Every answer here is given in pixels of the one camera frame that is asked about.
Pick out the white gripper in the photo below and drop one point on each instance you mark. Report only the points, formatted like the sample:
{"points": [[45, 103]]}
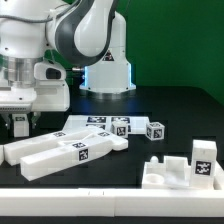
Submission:
{"points": [[46, 96]]}

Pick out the white chair back frame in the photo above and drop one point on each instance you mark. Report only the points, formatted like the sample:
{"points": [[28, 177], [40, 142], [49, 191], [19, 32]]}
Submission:
{"points": [[50, 153]]}

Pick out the white marker cube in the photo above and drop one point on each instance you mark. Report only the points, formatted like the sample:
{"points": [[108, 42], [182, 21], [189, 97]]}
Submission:
{"points": [[120, 128], [155, 131]]}

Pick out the white chair seat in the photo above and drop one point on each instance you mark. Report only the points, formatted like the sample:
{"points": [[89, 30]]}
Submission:
{"points": [[174, 173]]}

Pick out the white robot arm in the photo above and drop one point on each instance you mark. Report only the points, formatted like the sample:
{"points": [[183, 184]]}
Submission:
{"points": [[89, 34]]}

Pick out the white L-shaped wall fence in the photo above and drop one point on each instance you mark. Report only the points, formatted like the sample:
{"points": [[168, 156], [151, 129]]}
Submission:
{"points": [[114, 202]]}

